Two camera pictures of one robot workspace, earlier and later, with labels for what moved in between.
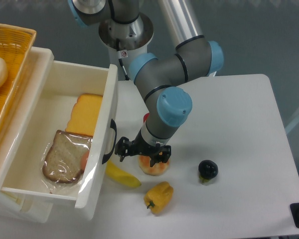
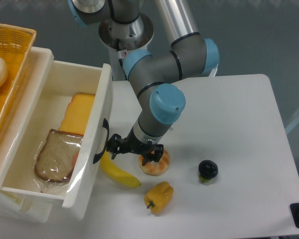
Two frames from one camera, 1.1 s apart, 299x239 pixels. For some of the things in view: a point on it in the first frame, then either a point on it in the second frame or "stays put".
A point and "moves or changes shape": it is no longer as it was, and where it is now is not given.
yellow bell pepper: [158, 196] stays put
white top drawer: [51, 111] moves or changes shape
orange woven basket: [14, 45] stays put
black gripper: [125, 147] → [116, 145]
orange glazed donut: [157, 169] stays put
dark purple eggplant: [208, 170] stays put
